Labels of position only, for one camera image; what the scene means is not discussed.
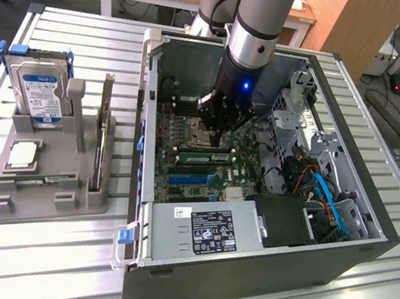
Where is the graphics card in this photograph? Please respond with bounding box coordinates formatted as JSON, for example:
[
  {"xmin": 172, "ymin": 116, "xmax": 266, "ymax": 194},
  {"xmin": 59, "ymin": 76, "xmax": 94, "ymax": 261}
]
[{"xmin": 84, "ymin": 71, "xmax": 120, "ymax": 193}]

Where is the white device box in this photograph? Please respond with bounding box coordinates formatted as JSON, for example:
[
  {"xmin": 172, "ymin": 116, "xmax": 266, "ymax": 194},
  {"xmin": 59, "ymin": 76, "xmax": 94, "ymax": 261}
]
[{"xmin": 362, "ymin": 27, "xmax": 400, "ymax": 80}]

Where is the blue wire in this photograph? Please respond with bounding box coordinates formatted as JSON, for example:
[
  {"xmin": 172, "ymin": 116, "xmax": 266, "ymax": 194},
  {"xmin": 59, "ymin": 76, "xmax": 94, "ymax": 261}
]
[{"xmin": 305, "ymin": 170, "xmax": 356, "ymax": 232}]

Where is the green motherboard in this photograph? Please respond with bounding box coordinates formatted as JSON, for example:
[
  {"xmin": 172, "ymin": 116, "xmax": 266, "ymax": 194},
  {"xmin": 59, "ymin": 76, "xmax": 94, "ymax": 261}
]
[{"xmin": 139, "ymin": 90, "xmax": 280, "ymax": 220}]

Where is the silver CPU chip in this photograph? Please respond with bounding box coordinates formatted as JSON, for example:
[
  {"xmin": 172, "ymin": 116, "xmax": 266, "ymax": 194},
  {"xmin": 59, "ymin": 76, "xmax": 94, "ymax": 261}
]
[{"xmin": 6, "ymin": 139, "xmax": 41, "ymax": 173}]

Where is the hard disk blue label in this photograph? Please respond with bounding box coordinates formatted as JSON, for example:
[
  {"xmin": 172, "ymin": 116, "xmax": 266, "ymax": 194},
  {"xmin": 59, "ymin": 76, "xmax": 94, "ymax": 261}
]
[{"xmin": 0, "ymin": 35, "xmax": 78, "ymax": 133}]

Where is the metal drive cage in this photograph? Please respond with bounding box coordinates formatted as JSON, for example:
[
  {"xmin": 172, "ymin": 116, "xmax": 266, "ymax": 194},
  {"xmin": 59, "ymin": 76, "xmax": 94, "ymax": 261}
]
[{"xmin": 259, "ymin": 65, "xmax": 332, "ymax": 170}]

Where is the small silver heatsink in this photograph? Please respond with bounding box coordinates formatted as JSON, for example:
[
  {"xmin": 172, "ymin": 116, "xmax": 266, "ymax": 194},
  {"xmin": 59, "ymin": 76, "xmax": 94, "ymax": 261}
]
[{"xmin": 222, "ymin": 184, "xmax": 248, "ymax": 204}]

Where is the CPU socket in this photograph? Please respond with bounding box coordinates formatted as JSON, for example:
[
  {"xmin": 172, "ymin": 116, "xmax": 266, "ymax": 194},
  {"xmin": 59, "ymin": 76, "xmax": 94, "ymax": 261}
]
[{"xmin": 183, "ymin": 113, "xmax": 217, "ymax": 148}]

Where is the black power strip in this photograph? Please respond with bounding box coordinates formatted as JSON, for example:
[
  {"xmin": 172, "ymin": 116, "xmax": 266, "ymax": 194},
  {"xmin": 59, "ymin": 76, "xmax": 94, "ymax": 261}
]
[{"xmin": 385, "ymin": 72, "xmax": 400, "ymax": 96}]

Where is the grey power supply unit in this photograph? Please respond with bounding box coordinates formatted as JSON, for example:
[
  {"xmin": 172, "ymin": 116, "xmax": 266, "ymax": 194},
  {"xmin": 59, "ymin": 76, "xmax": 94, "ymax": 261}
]
[{"xmin": 135, "ymin": 182, "xmax": 272, "ymax": 279}]

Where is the metal disk bay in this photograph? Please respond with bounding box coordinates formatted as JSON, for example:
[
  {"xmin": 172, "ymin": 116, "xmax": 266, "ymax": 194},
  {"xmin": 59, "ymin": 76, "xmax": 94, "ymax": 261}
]
[{"xmin": 295, "ymin": 129, "xmax": 398, "ymax": 249}]

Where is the grey parts rack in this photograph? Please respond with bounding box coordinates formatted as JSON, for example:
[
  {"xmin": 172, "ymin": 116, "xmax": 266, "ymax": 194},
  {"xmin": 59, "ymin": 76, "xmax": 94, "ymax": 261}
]
[{"xmin": 0, "ymin": 65, "xmax": 129, "ymax": 244}]

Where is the black RAM slot bank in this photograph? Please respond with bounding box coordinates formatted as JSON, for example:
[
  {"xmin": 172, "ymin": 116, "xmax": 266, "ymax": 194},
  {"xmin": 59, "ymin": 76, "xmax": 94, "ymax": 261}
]
[{"xmin": 170, "ymin": 92, "xmax": 207, "ymax": 120}]

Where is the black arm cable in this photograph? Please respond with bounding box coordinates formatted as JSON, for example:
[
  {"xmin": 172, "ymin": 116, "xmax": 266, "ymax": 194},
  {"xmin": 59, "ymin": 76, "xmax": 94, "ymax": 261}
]
[{"xmin": 206, "ymin": 0, "xmax": 243, "ymax": 39}]

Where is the black floor cable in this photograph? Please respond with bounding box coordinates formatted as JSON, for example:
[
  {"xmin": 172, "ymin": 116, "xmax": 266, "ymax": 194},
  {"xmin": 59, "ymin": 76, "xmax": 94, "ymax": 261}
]
[{"xmin": 357, "ymin": 89, "xmax": 400, "ymax": 149}]

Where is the blue case latch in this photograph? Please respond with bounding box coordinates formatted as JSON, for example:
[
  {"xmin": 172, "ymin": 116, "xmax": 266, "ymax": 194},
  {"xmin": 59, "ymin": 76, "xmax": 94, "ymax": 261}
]
[{"xmin": 116, "ymin": 228, "xmax": 133, "ymax": 247}]

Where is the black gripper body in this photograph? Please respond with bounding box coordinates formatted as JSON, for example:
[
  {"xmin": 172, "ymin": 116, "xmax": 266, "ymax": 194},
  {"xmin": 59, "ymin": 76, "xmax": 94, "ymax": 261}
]
[{"xmin": 210, "ymin": 53, "xmax": 267, "ymax": 111}]

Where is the black expansion slot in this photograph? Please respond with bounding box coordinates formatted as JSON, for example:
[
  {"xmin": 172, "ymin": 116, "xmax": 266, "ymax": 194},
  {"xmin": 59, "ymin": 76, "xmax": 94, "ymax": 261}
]
[{"xmin": 167, "ymin": 162, "xmax": 208, "ymax": 182}]

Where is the wooden cabinet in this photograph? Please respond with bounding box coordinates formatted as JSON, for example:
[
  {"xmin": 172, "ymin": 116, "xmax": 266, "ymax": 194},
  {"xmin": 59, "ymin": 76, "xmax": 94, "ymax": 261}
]
[{"xmin": 284, "ymin": 0, "xmax": 400, "ymax": 90}]

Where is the blue expansion slot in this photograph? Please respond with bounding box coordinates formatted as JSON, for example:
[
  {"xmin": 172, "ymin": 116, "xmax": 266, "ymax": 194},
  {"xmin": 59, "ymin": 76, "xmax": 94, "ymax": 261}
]
[{"xmin": 167, "ymin": 169, "xmax": 210, "ymax": 192}]

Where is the black open PC case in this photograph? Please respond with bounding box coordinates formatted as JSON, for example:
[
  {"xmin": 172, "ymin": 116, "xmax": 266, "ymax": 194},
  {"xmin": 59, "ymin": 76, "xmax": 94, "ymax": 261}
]
[{"xmin": 100, "ymin": 25, "xmax": 400, "ymax": 299}]

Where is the red wire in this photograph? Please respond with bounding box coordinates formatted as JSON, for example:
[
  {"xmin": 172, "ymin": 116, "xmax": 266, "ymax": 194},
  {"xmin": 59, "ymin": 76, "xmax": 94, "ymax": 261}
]
[{"xmin": 288, "ymin": 161, "xmax": 345, "ymax": 223}]

